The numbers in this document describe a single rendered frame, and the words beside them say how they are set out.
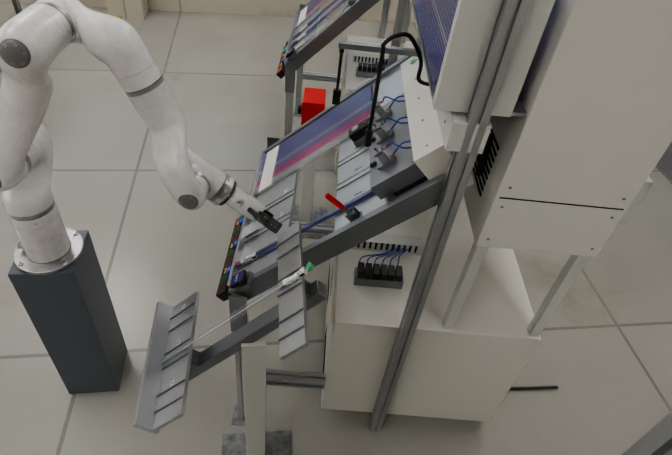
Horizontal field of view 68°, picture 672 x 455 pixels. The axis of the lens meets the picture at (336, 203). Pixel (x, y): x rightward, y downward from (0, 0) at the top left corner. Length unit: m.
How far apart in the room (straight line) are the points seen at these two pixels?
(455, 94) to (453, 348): 0.92
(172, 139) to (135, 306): 1.34
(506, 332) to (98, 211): 2.12
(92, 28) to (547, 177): 1.02
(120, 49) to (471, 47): 0.70
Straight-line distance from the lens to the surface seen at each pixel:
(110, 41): 1.16
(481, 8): 0.97
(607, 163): 1.25
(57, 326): 1.90
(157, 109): 1.20
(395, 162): 1.23
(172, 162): 1.21
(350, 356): 1.72
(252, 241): 1.60
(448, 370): 1.81
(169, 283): 2.49
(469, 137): 1.06
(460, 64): 1.01
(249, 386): 1.43
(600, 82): 1.13
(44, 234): 1.63
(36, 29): 1.20
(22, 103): 1.34
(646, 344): 2.83
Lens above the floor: 1.90
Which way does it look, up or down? 41 degrees down
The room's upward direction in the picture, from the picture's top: 7 degrees clockwise
